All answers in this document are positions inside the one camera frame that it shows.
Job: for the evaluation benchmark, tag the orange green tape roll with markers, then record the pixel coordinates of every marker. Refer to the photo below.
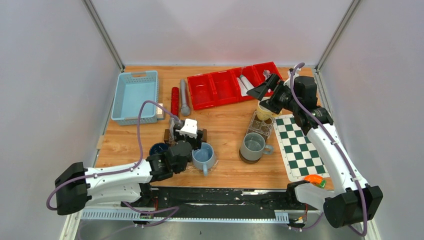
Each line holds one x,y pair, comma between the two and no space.
316,180

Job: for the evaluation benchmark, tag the light blue plastic basket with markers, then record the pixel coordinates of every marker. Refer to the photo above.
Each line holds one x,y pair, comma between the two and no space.
132,90

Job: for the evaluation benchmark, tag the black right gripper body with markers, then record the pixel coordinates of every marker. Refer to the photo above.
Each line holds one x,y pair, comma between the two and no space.
283,97

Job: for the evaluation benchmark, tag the cream yellow mug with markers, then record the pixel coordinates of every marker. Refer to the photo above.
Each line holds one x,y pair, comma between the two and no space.
264,114

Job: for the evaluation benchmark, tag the aluminium corner frame post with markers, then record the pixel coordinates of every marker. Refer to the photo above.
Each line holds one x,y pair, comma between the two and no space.
351,10

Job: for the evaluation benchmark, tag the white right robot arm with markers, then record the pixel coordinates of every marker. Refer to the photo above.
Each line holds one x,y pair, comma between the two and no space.
353,200

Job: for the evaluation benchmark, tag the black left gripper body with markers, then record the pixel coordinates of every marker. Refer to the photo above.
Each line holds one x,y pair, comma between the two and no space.
196,143

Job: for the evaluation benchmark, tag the red glitter microphone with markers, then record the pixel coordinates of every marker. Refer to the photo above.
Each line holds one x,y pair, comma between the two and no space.
175,97

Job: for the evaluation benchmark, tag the white green-cap toothpaste tube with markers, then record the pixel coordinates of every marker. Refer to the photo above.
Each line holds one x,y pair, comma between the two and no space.
247,84

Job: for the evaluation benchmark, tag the left aluminium frame post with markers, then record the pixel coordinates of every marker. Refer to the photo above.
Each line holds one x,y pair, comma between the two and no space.
91,9

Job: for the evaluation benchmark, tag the dark blue mug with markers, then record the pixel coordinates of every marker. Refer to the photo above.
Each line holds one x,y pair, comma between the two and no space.
158,148

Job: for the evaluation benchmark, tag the light blue mug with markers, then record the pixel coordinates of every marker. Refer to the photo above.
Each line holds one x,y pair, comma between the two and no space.
204,158

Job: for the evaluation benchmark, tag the silver microphone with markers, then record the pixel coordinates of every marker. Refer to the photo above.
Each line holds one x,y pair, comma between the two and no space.
185,108

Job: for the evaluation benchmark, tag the grey green mug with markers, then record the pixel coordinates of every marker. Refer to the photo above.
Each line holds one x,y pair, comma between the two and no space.
253,147

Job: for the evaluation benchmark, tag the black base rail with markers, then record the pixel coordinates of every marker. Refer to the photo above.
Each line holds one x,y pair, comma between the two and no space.
219,203

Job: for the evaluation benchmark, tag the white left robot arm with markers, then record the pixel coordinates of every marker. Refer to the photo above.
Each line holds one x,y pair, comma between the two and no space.
78,186

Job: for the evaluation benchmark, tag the brown oval wooden tray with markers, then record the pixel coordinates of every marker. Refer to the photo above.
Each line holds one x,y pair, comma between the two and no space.
254,144

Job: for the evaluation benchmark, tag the red bin with toothpaste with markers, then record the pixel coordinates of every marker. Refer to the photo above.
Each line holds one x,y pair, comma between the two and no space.
252,75

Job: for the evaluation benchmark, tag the green white chessboard mat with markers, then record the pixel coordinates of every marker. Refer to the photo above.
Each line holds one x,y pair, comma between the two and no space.
299,155

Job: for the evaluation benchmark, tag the clear textured plastic sheet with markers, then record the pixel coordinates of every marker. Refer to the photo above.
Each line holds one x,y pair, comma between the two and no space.
261,127

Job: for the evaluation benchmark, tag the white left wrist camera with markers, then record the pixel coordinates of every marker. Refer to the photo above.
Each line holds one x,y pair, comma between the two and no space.
190,128

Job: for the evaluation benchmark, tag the white toy brick block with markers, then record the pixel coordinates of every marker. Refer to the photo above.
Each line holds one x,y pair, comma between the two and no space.
160,115

